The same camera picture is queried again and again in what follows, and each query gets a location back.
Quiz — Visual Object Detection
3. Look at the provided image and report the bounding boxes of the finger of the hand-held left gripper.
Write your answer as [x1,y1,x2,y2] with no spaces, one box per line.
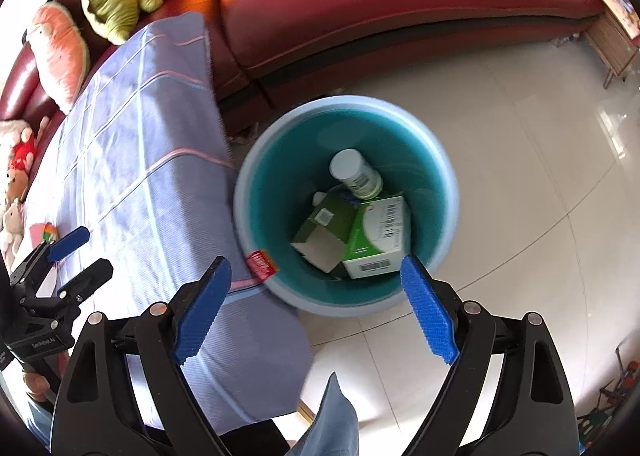
[56,259,115,310]
[9,226,91,288]

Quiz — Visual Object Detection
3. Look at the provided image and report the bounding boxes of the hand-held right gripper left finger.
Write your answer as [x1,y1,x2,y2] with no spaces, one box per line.
[50,256,234,456]

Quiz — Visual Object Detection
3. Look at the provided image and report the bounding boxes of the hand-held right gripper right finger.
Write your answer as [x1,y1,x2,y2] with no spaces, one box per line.
[400,255,581,456]

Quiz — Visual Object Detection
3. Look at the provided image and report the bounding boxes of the blue trash bin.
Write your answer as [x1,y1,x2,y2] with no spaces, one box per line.
[233,95,459,318]

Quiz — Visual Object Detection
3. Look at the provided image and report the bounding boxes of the person's left hand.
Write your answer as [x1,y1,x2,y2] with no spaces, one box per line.
[22,352,70,405]

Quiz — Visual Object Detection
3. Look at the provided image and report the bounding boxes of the small pink packet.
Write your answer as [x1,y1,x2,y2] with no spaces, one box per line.
[30,222,60,245]

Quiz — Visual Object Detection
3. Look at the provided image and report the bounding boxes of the beige bunny plush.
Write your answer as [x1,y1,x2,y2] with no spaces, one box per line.
[0,199,27,262]

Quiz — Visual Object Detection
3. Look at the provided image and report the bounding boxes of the red snack packet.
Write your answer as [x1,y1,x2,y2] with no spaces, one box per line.
[246,249,279,282]

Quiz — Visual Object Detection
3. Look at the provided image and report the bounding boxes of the brown bear plush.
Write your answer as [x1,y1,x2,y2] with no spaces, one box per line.
[4,169,31,205]

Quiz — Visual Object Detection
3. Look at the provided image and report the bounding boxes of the green white box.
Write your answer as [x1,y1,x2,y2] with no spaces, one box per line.
[341,193,413,280]

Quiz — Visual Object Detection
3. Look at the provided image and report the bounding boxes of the red white plush toy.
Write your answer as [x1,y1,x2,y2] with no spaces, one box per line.
[0,119,51,173]

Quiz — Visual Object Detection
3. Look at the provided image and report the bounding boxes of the blue plaid cloth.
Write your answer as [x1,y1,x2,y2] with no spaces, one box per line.
[22,11,316,424]

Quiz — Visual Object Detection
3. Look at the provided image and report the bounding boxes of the dark green carton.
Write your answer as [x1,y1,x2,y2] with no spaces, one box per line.
[291,189,359,278]

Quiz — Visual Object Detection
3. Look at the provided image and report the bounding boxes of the person's right leg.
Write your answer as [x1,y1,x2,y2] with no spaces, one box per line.
[287,371,361,456]

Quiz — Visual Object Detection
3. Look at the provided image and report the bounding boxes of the white plastic bottle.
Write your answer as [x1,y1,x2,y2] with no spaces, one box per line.
[329,149,384,201]

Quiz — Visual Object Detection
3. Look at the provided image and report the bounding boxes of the pink plush toy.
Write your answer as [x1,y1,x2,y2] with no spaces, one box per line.
[25,2,91,112]

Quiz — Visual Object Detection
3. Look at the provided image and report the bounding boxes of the colourful floor toys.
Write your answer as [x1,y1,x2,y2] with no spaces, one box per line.
[577,346,629,452]

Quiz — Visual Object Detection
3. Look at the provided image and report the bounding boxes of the wooden side table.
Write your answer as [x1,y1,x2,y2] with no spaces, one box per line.
[582,11,640,90]

